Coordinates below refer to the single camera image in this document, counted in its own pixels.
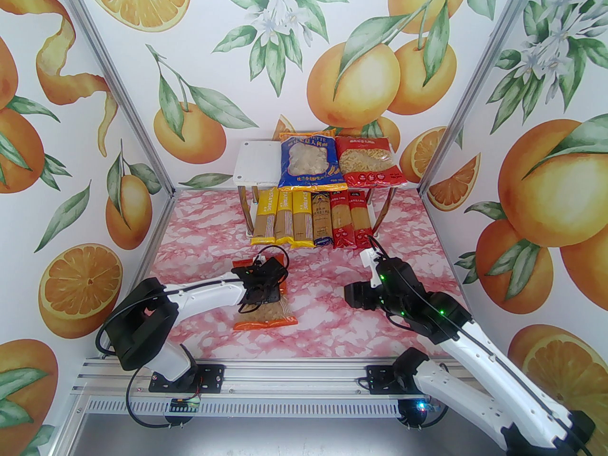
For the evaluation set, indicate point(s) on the orange Pastatime pasta bag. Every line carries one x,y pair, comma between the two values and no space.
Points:
266,318

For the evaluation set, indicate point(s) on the yellow Pastatime spaghetti pack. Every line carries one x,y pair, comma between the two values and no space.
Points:
262,216
302,221
284,216

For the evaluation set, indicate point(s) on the red spaghetti pack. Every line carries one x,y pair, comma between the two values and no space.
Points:
362,216
343,221

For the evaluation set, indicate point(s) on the dark blue spaghetti pack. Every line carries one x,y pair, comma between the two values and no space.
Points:
323,221

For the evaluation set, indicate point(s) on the blue shell pasta bag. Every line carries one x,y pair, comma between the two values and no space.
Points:
306,159

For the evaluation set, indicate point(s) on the red fusilli pasta bag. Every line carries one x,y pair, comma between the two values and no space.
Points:
368,162

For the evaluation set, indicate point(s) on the white two-tier shelf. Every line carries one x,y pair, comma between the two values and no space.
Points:
254,164

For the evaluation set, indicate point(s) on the right small controller board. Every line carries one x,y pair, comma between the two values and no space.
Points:
418,409

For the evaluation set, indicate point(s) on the small controller board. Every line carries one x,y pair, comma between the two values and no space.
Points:
418,409
185,404

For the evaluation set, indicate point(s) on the left small controller board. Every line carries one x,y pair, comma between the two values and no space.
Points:
185,404

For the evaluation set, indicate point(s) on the grey metal sheet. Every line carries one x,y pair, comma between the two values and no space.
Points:
285,437

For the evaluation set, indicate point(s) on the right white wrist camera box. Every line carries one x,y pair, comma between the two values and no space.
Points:
368,259

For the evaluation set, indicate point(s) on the aluminium frame post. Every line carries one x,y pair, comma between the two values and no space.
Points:
117,81
476,81

